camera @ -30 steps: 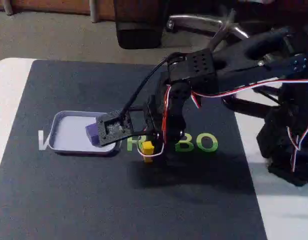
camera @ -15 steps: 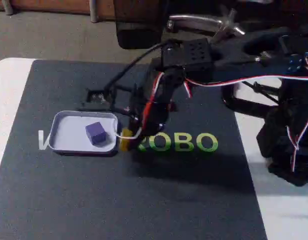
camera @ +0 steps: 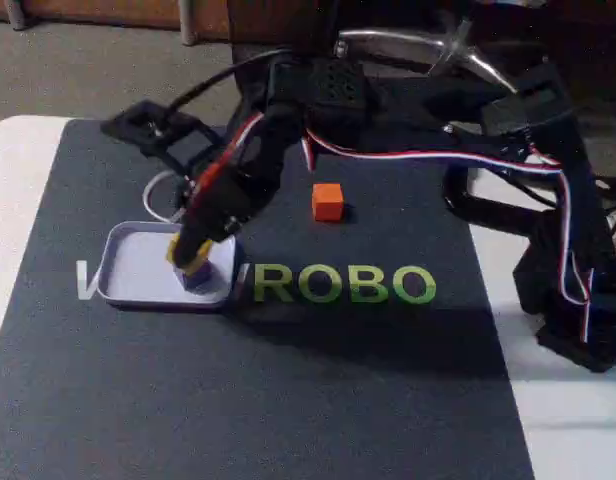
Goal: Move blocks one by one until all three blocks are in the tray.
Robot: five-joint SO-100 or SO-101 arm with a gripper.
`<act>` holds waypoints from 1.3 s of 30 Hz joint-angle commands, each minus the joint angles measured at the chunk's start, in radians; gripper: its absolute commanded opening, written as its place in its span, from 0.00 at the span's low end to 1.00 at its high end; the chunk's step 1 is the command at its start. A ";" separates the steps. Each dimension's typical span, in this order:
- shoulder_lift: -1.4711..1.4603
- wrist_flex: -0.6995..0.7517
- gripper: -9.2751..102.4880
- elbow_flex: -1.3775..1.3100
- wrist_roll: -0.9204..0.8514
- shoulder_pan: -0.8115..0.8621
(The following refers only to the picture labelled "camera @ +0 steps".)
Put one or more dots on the yellow cube block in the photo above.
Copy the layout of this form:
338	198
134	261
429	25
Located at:
200	260

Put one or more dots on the purple cube block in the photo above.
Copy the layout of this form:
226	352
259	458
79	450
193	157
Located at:
200	282

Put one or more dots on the orange cube block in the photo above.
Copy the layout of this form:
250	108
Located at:
327	202

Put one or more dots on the white rectangular tray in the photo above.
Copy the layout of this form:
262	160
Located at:
133	270

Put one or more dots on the black mat with ROBO print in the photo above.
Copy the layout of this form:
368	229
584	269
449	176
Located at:
238	390

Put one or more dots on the grey metal table leg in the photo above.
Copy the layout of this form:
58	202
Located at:
15	15
189	22

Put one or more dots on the chrome office chair base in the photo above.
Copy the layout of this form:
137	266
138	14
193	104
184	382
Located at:
388	42

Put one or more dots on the black table clamp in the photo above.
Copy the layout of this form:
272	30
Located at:
488	212

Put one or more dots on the black gripper camera mount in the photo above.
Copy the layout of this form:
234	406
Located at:
143	125

